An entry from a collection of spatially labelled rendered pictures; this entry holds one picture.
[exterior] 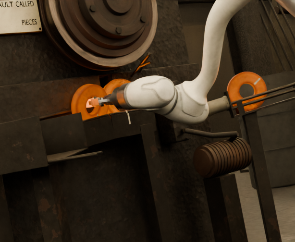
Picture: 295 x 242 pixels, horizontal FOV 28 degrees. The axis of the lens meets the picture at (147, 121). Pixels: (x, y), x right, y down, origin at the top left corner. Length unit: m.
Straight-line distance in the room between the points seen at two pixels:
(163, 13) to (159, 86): 0.82
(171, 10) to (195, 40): 8.06
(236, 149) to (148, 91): 0.60
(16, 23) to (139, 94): 0.59
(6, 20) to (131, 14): 0.45
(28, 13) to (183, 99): 0.69
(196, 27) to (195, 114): 8.85
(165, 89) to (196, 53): 8.82
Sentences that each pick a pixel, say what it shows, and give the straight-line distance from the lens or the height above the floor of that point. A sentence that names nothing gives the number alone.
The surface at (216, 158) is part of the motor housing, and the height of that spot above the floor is 0.48.
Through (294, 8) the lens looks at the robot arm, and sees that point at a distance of 1.48.
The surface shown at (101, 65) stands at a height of 0.89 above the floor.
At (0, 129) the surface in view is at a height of 0.70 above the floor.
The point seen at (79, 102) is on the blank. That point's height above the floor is 0.77.
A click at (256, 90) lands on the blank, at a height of 0.70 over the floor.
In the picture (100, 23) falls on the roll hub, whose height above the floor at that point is 1.02.
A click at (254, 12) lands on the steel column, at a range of 6.56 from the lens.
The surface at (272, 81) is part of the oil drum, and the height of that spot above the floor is 0.83.
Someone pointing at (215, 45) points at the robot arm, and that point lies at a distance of 1.83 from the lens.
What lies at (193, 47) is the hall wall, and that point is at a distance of 10.65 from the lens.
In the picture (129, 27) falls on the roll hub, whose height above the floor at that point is 1.01.
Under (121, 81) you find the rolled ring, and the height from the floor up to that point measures 0.83.
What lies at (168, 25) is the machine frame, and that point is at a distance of 2.62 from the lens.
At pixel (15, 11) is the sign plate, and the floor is 1.14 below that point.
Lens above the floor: 0.62
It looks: 1 degrees up
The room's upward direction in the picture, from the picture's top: 11 degrees counter-clockwise
